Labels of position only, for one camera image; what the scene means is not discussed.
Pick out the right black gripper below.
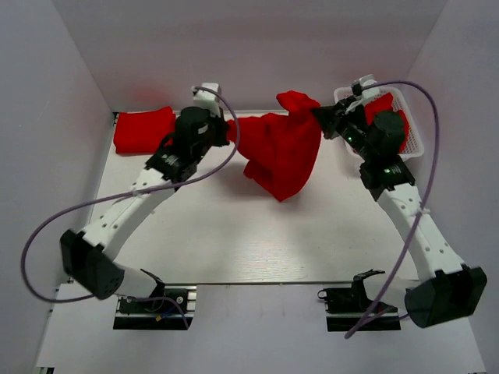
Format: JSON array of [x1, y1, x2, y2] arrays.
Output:
[[314, 94, 378, 162]]

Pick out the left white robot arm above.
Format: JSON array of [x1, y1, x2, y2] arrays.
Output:
[[60, 104, 228, 311]]

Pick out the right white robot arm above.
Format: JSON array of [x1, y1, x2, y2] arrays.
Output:
[[312, 99, 487, 328]]

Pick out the red t shirts in basket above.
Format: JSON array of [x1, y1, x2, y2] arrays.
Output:
[[364, 93, 409, 154]]

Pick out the folded red t shirt stack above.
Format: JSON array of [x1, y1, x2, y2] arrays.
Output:
[[113, 106, 176, 156]]

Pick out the white plastic basket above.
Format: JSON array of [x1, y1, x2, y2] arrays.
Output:
[[333, 86, 426, 161]]

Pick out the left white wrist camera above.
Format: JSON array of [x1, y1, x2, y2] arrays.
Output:
[[191, 83, 222, 117]]

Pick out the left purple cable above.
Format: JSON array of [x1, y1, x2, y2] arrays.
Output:
[[19, 86, 239, 328]]

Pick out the purple cable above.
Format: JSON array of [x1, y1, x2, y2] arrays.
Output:
[[19, 86, 239, 328], [345, 79, 441, 339]]

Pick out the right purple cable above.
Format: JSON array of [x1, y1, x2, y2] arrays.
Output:
[[345, 79, 441, 339]]

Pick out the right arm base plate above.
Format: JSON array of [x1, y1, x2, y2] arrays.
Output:
[[317, 269, 401, 333]]

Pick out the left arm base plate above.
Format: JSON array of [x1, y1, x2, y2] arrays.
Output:
[[113, 286, 196, 331]]

